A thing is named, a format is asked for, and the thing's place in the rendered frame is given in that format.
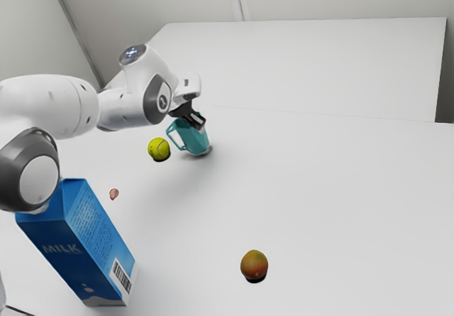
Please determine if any teal faceted mug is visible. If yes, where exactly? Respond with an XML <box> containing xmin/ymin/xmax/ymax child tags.
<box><xmin>165</xmin><ymin>110</ymin><xmax>213</xmax><ymax>156</ymax></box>

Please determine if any yellow tennis ball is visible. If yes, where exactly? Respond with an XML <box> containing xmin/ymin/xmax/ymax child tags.
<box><xmin>147</xmin><ymin>137</ymin><xmax>172</xmax><ymax>162</ymax></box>

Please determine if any red yellow mango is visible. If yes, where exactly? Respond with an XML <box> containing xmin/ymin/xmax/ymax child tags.
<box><xmin>240</xmin><ymin>249</ymin><xmax>270</xmax><ymax>283</ymax></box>

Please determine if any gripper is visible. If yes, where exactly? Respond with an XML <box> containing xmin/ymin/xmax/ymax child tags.
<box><xmin>167</xmin><ymin>97</ymin><xmax>207</xmax><ymax>130</ymax></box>

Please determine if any blue milk carton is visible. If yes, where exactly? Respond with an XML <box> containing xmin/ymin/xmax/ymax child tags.
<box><xmin>14</xmin><ymin>178</ymin><xmax>139</xmax><ymax>308</ymax></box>

